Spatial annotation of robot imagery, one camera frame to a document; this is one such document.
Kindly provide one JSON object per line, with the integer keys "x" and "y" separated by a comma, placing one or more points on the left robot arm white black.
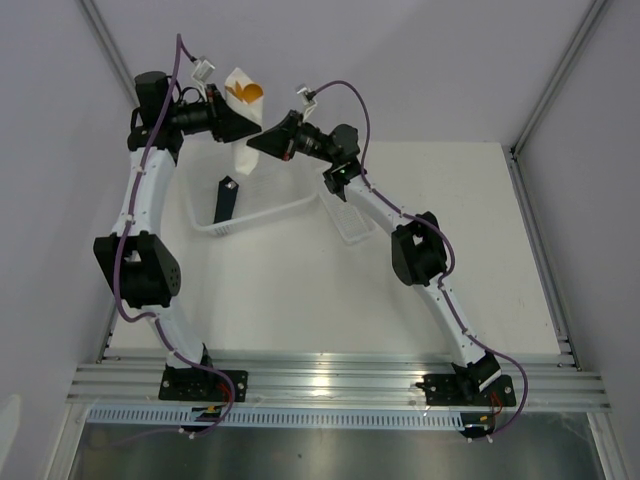
{"x": 162, "y": 120}

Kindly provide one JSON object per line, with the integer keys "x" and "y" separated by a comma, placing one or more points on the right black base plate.
{"x": 445, "y": 390}

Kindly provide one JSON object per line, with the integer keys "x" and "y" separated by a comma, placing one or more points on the aluminium rail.
{"x": 337, "y": 381}
{"x": 549, "y": 285}
{"x": 132, "y": 257}

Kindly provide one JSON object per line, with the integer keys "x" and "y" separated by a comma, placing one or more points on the left aluminium frame post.
{"x": 109, "y": 49}

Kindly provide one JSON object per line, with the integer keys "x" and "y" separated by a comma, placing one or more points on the right side aluminium rail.
{"x": 549, "y": 285}

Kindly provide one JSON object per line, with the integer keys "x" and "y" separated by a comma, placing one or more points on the large white plastic basket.
{"x": 274, "y": 190}

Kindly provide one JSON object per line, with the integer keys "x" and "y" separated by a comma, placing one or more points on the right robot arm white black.
{"x": 421, "y": 256}

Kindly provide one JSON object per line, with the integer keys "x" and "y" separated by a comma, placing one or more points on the white slotted cable duct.
{"x": 414, "y": 420}

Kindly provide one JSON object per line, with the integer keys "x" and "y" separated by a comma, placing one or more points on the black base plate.
{"x": 192, "y": 385}
{"x": 445, "y": 390}

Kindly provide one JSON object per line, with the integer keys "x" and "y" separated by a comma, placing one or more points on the orange plastic spoon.
{"x": 251, "y": 93}

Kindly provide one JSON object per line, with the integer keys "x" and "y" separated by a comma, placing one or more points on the aluminium frame post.
{"x": 568, "y": 60}
{"x": 109, "y": 49}

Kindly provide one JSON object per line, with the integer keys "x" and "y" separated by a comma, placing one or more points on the right aluminium frame post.
{"x": 568, "y": 60}

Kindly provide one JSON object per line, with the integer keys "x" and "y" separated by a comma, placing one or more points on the small white plastic tray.
{"x": 352, "y": 226}

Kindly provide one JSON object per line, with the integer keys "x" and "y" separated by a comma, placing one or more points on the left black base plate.
{"x": 192, "y": 385}

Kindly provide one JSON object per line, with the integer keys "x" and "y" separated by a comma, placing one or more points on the aluminium front rail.
{"x": 337, "y": 381}

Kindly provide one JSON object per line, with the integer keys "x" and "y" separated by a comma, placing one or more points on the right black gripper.
{"x": 282, "y": 141}

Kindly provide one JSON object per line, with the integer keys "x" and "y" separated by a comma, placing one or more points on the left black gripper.
{"x": 225, "y": 124}

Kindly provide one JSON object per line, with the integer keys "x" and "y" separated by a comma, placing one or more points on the left side aluminium rail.
{"x": 132, "y": 257}

